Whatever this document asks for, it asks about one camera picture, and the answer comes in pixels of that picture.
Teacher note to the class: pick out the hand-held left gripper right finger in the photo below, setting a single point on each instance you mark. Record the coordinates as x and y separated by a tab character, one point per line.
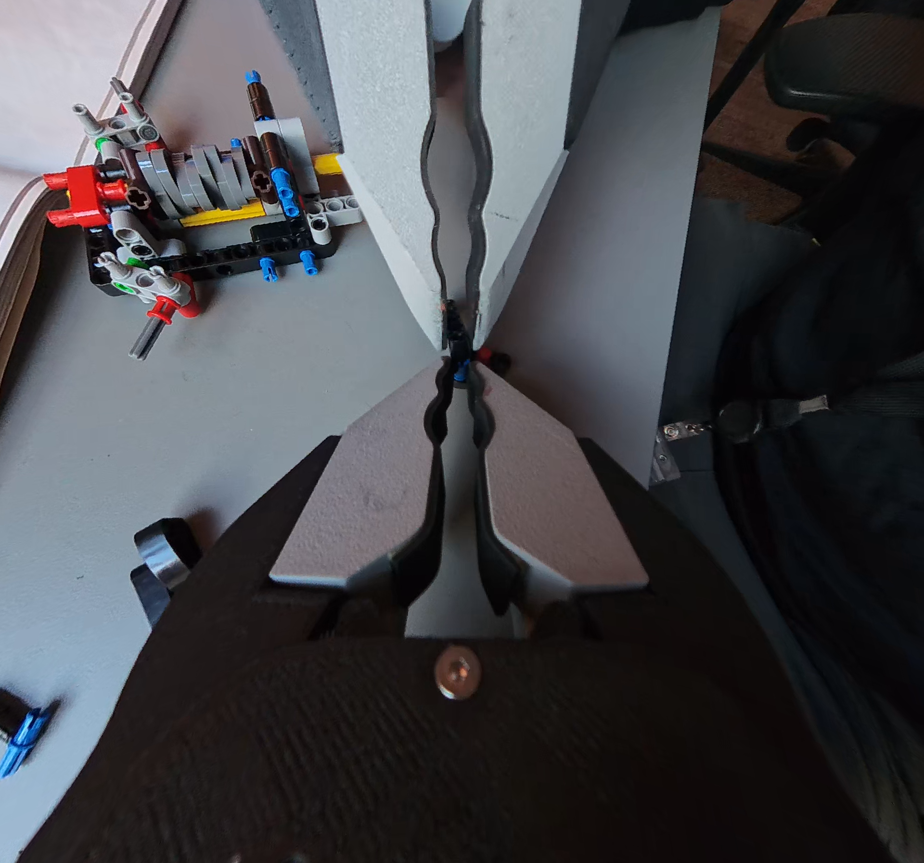
559	509

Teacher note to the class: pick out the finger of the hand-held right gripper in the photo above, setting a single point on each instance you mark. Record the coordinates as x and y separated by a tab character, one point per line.
527	120
368	120

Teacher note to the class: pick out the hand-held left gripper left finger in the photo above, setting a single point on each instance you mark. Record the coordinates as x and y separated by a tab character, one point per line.
354	509

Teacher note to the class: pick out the small black lego piece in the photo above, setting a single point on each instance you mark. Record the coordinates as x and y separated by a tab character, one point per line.
455	340

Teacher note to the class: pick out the multicoloured lego assembly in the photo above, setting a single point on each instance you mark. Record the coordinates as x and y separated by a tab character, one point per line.
209	185

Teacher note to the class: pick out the black curved lego part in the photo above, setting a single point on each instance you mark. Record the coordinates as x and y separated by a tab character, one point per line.
164	553

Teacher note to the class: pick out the lego instruction booklet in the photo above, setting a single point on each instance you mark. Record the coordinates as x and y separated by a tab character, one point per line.
65	62

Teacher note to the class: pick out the blue lego pin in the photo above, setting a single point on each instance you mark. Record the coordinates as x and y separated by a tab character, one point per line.
23	737

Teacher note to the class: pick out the black backpack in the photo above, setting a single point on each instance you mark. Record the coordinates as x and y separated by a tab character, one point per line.
830	372

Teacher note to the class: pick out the black office chair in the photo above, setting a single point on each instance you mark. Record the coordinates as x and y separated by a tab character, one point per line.
844	69

